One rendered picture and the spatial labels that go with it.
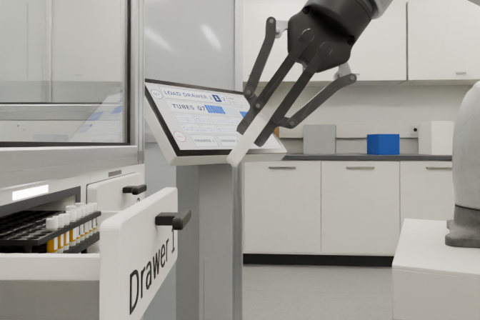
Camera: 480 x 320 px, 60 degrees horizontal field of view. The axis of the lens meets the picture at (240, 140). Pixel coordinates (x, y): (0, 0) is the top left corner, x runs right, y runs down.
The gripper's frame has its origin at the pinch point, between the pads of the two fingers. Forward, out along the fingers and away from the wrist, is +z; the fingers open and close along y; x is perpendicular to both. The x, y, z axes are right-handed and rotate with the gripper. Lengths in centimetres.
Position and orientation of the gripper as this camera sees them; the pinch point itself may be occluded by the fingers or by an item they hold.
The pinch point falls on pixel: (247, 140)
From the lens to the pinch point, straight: 49.4
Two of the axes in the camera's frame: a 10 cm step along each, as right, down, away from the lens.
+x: -0.2, 0.0, -10.0
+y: -8.1, -5.8, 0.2
